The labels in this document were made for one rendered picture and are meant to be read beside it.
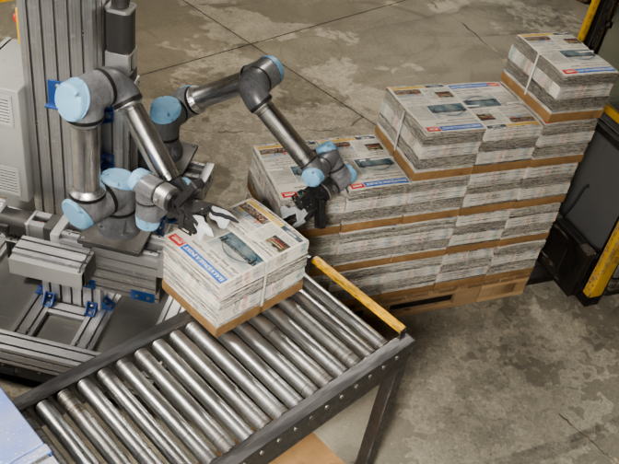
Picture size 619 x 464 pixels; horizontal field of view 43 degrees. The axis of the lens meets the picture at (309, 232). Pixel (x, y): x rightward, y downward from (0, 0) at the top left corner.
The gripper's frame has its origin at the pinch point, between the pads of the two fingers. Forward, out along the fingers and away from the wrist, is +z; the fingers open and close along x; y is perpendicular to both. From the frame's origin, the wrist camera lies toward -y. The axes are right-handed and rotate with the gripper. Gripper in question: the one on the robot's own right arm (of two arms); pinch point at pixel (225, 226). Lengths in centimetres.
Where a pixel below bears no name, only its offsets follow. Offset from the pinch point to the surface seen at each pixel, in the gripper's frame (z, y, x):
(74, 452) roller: 2, 52, 52
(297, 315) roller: 15, 40, -31
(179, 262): -17.2, 25.7, -4.6
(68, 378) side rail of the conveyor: -18, 49, 37
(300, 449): 23, 118, -51
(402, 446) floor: 53, 114, -81
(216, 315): 1.4, 34.1, -3.2
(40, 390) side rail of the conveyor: -20, 50, 45
